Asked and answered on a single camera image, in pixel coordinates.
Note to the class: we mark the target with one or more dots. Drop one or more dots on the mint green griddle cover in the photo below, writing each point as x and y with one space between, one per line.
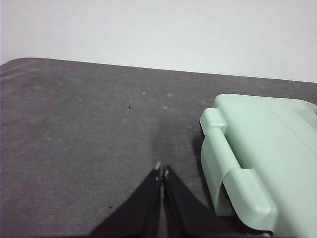
272 148

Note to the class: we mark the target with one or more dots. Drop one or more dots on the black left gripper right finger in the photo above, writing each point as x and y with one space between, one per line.
183 213

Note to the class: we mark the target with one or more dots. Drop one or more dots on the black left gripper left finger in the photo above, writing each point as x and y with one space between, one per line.
138 213

